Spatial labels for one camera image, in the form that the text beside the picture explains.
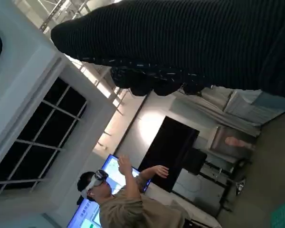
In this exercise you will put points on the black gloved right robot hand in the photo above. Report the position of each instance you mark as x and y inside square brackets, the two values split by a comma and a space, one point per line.
[180, 40]

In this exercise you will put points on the grey desk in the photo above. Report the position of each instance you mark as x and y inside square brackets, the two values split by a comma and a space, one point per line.
[204, 190]

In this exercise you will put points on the large black screen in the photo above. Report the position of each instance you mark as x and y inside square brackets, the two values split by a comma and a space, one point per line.
[168, 147]

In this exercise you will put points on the person wearing headset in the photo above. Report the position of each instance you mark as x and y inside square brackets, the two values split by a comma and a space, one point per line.
[123, 206]

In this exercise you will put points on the white VR headset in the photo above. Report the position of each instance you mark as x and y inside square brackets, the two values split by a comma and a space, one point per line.
[95, 181]

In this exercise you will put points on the metal ceiling truss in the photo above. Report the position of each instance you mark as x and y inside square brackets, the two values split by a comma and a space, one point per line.
[54, 13]

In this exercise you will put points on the blue lit monitor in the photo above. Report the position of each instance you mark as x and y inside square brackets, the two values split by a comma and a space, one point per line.
[114, 168]

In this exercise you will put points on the black chair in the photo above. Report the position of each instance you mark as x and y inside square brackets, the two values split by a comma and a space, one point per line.
[194, 161]

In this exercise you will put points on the green cutting mat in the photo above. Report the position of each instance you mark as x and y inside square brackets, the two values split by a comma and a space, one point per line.
[283, 213]

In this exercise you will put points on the large dark grid window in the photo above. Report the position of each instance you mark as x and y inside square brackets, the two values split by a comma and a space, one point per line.
[38, 133]

